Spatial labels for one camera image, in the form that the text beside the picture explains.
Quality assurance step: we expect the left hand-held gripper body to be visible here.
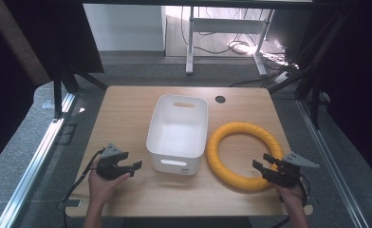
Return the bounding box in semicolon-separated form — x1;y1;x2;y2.
95;142;130;181

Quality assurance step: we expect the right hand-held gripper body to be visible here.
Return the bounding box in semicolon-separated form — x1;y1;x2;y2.
261;151;321;188

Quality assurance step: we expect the yellow ring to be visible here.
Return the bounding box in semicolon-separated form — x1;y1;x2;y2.
205;122;285;192

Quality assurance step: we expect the person's left hand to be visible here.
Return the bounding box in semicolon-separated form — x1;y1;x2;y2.
87;159;132;207

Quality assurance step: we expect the person's right hand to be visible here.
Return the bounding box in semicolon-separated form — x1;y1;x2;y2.
276;183;306;211

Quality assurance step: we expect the dark floor socket plate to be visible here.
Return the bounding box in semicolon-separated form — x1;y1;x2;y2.
59;123;78;146

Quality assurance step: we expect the white plastic basket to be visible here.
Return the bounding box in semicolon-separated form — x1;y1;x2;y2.
145;93;210;176

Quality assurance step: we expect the black metal stand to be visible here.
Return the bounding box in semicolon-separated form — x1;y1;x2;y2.
51;62;108;121
268;12;349;130

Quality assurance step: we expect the white power strip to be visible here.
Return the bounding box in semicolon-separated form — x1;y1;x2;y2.
273;70;290;86

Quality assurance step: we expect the black curtain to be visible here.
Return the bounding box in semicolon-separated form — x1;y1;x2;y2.
297;0;372;181
0;0;105;175

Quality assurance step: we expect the brown slanted board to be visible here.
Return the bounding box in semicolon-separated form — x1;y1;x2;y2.
0;0;51;87

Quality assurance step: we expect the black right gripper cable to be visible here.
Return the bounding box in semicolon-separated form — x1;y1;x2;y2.
277;173;309;228

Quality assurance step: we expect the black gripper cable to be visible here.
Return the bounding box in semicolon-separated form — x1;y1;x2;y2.
61;147;106;228
277;173;309;228

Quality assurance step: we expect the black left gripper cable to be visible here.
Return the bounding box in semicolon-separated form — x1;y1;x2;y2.
61;147;106;228

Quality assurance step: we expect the aluminium floor rail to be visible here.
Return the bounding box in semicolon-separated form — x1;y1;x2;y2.
295;99;370;228
0;92;78;228

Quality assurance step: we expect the bundle of floor cables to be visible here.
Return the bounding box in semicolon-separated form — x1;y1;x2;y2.
179;6;302;88

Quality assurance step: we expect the white metal desk frame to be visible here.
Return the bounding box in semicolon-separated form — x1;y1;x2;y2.
185;5;275;77

